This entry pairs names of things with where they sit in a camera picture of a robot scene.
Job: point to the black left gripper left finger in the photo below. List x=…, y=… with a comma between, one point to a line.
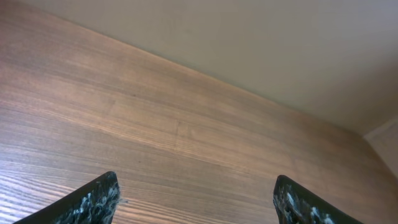
x=93, y=203

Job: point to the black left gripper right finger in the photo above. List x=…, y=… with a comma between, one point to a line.
x=294, y=204

